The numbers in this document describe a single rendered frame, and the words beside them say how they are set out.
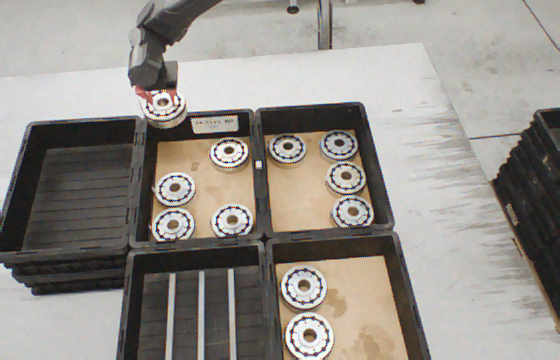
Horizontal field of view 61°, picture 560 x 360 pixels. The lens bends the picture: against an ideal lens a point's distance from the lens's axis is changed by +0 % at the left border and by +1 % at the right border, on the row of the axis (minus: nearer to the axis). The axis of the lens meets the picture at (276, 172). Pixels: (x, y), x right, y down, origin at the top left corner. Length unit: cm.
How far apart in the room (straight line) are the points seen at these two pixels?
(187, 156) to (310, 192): 36
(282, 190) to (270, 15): 206
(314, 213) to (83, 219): 58
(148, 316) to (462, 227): 87
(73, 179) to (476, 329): 110
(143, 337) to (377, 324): 51
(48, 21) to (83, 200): 223
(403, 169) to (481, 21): 201
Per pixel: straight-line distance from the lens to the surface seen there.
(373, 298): 114
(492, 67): 307
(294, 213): 122
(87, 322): 133
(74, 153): 144
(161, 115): 116
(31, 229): 134
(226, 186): 127
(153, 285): 117
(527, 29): 344
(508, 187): 218
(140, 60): 98
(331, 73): 175
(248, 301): 112
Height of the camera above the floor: 188
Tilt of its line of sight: 54 degrees down
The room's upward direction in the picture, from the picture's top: straight up
